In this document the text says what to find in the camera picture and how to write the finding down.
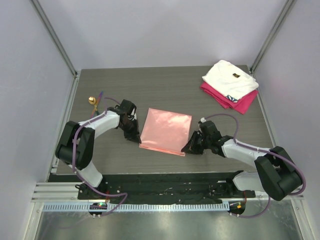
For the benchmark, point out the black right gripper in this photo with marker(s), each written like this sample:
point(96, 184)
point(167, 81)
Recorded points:
point(198, 142)

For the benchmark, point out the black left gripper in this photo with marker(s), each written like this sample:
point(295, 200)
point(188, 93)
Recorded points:
point(134, 135)

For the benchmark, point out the pink satin napkin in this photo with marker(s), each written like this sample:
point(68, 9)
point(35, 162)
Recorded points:
point(165, 131)

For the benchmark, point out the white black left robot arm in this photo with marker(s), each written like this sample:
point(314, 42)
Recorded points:
point(76, 144)

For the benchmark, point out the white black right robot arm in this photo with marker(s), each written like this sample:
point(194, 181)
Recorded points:
point(274, 175)

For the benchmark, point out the iridescent purple utensil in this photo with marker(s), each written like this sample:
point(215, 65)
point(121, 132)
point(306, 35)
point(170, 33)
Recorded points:
point(98, 101)

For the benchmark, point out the gold spoon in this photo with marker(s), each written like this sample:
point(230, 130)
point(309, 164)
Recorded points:
point(93, 101)

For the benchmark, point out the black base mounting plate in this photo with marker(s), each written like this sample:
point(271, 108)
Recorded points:
point(172, 188)

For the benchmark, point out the magenta folded cloth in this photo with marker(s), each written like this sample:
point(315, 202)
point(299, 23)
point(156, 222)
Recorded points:
point(226, 102)

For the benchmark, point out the white folded cloth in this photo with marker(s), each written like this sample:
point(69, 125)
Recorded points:
point(230, 81)

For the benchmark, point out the white wrist camera connector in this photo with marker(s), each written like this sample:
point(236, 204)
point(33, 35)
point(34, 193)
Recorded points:
point(202, 120)

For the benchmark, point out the white slotted cable duct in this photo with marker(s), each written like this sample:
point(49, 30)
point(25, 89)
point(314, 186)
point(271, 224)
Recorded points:
point(102, 207)

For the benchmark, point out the grey left corner post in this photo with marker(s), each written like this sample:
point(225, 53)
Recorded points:
point(53, 35)

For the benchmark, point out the grey aluminium corner post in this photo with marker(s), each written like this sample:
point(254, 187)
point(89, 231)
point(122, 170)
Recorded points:
point(276, 27)

